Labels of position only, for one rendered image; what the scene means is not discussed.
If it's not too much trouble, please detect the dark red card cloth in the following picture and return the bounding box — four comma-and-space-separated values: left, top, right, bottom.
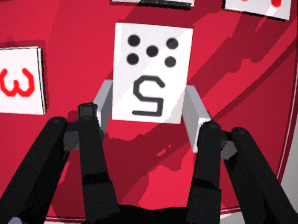
0, 0, 297, 218
45, 0, 298, 223

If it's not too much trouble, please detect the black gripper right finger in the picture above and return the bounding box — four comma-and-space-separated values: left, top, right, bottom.
182, 85, 298, 224

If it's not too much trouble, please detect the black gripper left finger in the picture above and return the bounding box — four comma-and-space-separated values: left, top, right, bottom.
0, 80, 123, 224

